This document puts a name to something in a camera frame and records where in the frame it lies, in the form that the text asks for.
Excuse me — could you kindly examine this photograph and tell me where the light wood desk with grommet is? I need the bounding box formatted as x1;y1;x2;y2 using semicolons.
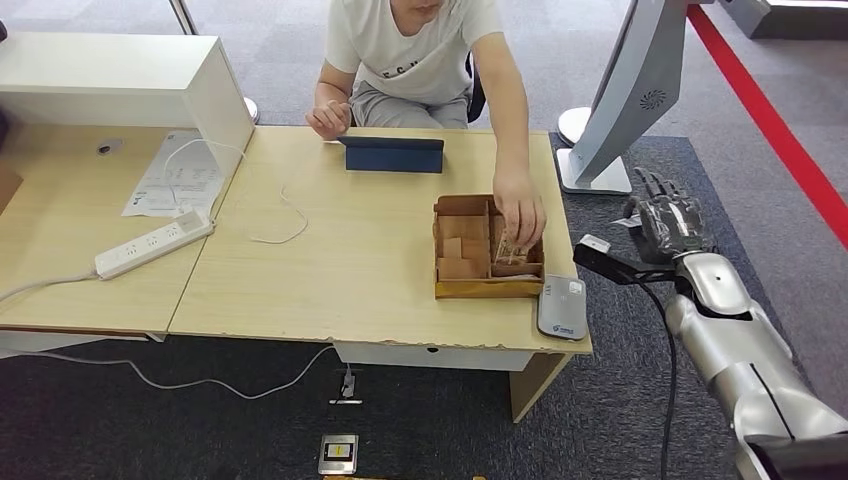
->
0;122;230;359

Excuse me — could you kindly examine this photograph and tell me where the printed paper sheet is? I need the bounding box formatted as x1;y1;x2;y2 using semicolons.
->
121;130;227;219

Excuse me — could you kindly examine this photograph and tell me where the white power strip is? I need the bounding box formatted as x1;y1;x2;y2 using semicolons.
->
93;208;217;281

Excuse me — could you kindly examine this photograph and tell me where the clear plastic hand wrap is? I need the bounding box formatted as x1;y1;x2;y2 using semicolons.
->
639;195;711;256

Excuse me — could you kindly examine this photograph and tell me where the square metal floor box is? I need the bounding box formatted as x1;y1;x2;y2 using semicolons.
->
317;433;360;476

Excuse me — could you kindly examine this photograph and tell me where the black office chair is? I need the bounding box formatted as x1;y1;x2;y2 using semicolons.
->
463;51;488;125

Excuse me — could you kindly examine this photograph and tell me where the person's left hand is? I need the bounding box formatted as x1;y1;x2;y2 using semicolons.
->
492;162;548;252

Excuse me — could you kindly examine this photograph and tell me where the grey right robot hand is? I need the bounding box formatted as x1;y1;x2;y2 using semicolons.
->
622;166;715;266

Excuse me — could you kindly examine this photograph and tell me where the white floor cable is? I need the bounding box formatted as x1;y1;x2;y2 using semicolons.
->
0;344;336;401

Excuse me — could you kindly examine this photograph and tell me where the white desk shelf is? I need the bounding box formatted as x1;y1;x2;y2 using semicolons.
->
0;31;256;177

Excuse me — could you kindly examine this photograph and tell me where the brown board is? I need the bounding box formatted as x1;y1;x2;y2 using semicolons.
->
0;165;24;217

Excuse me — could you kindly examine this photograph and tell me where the red floor tape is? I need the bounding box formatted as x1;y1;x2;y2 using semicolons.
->
686;5;848;252

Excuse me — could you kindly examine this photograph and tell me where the metal floor socket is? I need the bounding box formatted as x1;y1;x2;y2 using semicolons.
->
329;367;364;407

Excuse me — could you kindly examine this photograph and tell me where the silver kiosk stand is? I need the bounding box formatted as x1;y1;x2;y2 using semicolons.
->
556;0;694;196

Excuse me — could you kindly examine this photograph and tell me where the person's right hand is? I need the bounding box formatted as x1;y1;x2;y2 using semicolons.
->
304;99;352;142

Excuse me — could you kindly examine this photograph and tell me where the dark grey floor mat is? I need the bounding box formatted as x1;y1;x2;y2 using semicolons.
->
0;135;848;480

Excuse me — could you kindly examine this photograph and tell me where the thin white cable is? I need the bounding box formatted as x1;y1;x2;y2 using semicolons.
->
163;137;310;246

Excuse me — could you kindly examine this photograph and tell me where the grey card reader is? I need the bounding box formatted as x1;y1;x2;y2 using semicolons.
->
536;274;590;342

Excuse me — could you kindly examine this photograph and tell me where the grey platform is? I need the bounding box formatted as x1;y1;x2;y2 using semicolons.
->
718;0;848;41

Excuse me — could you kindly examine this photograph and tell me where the white desk drawer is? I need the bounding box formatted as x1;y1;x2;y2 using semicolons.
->
333;341;535;374

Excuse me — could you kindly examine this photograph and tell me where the person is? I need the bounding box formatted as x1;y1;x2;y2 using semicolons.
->
304;0;548;252

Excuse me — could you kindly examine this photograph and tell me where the tablet in blue case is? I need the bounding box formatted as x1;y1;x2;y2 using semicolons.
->
337;135;446;175

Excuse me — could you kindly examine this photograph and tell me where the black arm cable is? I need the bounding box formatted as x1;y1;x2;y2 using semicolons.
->
635;281;678;480

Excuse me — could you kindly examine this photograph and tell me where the wide light wood desk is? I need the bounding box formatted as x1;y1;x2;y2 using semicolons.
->
167;125;595;425

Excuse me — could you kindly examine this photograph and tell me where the wooden compartment box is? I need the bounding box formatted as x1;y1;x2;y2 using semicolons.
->
433;193;547;301

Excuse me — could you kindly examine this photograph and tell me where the white power strip cord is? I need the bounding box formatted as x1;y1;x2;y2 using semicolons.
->
0;270;101;305

